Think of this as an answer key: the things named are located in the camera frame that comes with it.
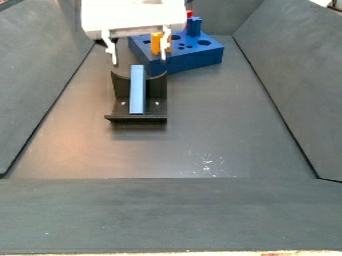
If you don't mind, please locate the blue shape sorting board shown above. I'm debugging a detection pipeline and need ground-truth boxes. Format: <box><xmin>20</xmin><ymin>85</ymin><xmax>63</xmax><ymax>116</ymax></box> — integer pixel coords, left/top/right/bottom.
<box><xmin>128</xmin><ymin>30</ymin><xmax>225</xmax><ymax>76</ymax></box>

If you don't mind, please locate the yellow notched block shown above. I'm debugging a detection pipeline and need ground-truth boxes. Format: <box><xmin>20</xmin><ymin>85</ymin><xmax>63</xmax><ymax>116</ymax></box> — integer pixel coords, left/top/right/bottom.
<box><xmin>151</xmin><ymin>32</ymin><xmax>171</xmax><ymax>55</ymax></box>

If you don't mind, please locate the dark blue cross block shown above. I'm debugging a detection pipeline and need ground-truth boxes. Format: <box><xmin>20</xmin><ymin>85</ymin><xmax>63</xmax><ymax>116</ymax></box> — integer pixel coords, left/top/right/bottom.
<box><xmin>187</xmin><ymin>17</ymin><xmax>202</xmax><ymax>37</ymax></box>

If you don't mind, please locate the grey-blue rectangle block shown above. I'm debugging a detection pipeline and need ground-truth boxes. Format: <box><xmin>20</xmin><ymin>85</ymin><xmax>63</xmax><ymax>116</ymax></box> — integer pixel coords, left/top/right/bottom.
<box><xmin>130</xmin><ymin>65</ymin><xmax>146</xmax><ymax>115</ymax></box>

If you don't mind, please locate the black curved fixture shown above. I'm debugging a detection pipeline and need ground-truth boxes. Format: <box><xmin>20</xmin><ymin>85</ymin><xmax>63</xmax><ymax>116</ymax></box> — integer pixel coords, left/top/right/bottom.
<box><xmin>104</xmin><ymin>65</ymin><xmax>167</xmax><ymax>123</ymax></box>

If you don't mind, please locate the red rounded block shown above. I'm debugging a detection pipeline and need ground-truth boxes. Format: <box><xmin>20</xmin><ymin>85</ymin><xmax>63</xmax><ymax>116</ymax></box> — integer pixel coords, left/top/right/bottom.
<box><xmin>186</xmin><ymin>10</ymin><xmax>192</xmax><ymax>18</ymax></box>

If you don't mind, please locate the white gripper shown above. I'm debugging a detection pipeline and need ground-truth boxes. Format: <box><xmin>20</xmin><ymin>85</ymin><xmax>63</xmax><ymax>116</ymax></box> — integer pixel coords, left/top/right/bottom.
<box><xmin>80</xmin><ymin>0</ymin><xmax>187</xmax><ymax>65</ymax></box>

